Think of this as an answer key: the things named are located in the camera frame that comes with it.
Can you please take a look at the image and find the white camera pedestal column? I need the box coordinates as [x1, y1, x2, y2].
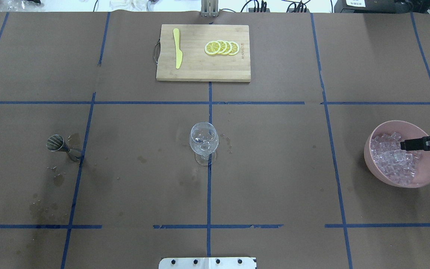
[158, 257, 258, 269]

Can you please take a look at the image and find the black computer box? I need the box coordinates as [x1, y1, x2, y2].
[333, 0, 430, 14]

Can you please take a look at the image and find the clear wine glass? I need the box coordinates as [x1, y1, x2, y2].
[189, 121, 219, 167]

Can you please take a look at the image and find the wooden cutting board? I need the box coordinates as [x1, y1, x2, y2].
[156, 24, 252, 83]

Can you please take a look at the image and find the pink bowl of ice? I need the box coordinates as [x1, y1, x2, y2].
[364, 120, 430, 188]

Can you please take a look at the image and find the lemon slice nearest knife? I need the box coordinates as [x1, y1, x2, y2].
[204, 41, 222, 56]

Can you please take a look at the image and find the yellow plastic knife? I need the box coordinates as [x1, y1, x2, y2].
[173, 28, 184, 69]

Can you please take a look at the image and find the white crumpled cloth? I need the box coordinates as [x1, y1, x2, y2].
[109, 0, 150, 12]

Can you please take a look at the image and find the steel cocktail jigger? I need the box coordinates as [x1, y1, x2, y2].
[46, 134, 82, 163]

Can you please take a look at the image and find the aluminium frame post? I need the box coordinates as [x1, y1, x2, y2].
[201, 0, 219, 18]

